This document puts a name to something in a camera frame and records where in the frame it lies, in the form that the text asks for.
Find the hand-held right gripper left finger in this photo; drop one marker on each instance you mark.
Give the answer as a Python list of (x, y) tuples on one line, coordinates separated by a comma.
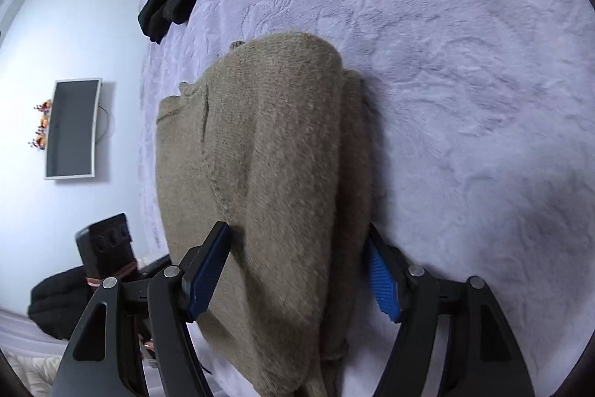
[(209, 271)]

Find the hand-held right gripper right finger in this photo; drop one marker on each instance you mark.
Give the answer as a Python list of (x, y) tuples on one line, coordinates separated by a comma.
[(383, 280)]

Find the beige knit sweater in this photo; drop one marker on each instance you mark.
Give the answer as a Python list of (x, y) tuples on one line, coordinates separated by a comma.
[(279, 192)]

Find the person's left hand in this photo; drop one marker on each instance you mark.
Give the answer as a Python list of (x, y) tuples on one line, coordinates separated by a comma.
[(148, 346)]

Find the black jacket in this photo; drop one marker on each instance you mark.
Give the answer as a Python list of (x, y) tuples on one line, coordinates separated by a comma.
[(60, 304)]

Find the orange flower decoration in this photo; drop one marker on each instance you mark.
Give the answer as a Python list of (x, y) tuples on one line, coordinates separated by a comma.
[(42, 127)]

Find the white quilted cloth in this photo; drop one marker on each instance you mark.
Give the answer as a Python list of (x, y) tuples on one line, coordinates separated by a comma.
[(32, 373)]

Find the lilac embossed blanket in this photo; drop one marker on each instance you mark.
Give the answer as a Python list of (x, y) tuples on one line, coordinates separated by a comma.
[(465, 99)]

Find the white-framed wall television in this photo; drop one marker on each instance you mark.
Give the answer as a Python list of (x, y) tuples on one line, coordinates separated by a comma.
[(72, 132)]

